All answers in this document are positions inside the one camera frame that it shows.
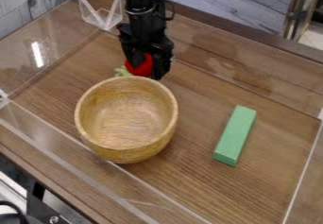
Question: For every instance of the clear acrylic corner bracket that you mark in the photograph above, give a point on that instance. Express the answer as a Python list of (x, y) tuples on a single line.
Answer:
[(102, 18)]

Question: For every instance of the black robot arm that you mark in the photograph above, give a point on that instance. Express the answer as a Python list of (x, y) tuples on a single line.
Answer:
[(142, 5)]

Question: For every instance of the red knitted strawberry fruit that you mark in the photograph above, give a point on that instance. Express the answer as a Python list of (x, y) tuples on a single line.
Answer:
[(143, 70)]

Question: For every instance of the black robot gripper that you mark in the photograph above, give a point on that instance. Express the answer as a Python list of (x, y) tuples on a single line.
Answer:
[(143, 35)]

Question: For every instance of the green rectangular block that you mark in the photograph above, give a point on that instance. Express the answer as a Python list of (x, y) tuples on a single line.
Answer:
[(230, 146)]

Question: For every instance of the round wooden bowl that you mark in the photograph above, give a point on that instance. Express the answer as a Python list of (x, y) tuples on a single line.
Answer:
[(126, 118)]

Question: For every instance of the metal table leg background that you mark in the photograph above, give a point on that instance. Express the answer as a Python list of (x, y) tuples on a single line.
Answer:
[(298, 18)]

